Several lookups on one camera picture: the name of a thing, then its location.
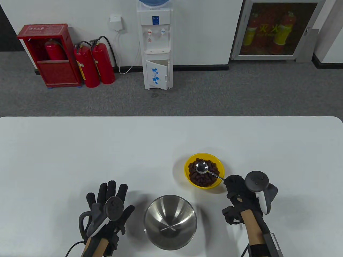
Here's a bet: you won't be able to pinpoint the black forearm strap unit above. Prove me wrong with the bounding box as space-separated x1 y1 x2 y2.
248 233 284 257

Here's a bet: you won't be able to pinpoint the black glove cable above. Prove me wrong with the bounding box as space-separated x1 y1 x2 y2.
65 241 86 257

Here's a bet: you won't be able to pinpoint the red fire extinguisher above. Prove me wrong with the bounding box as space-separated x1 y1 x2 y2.
74 41 100 88
44 39 66 61
90 36 117 85

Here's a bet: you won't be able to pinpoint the brown cereal pieces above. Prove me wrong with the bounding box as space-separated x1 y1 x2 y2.
188 158 219 187

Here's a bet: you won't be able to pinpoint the grey tracking controller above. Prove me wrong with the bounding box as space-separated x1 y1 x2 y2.
79 196 125 238
245 171 278 215

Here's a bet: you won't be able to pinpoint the person's left hand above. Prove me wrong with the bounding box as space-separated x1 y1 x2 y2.
80 181 135 251

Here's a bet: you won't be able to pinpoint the white power cable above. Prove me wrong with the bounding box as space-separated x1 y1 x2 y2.
115 30 141 75

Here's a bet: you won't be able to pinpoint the steel spoon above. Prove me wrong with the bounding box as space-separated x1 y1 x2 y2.
195 162 227 181

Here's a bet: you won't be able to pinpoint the white wall box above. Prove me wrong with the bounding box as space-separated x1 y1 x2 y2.
109 16 123 31

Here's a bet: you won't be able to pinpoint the steel mixing bowl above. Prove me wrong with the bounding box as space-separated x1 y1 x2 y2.
143 195 197 251

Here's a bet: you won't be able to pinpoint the person's left forearm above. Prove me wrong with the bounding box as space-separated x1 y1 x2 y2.
80 237 110 257

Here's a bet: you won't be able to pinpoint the grey glass-door fire cabinet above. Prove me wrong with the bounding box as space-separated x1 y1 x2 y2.
230 0 327 63

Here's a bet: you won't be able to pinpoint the person's right forearm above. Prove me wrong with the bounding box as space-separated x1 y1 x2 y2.
240 209 271 257

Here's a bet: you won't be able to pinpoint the red fire extinguisher cabinet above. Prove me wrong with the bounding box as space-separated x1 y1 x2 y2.
17 24 82 89

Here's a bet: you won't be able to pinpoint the person's right hand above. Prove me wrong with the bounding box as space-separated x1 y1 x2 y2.
223 175 266 224

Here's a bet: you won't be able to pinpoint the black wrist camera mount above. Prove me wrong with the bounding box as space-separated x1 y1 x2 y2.
222 206 243 225
104 234 120 257

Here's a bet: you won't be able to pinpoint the blue water bottle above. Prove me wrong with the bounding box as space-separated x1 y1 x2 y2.
137 0 172 7

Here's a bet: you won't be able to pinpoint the yellow plastic bowl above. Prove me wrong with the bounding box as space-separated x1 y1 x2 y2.
184 153 225 189

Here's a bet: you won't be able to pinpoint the white water dispenser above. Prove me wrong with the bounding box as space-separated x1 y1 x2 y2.
137 3 173 90

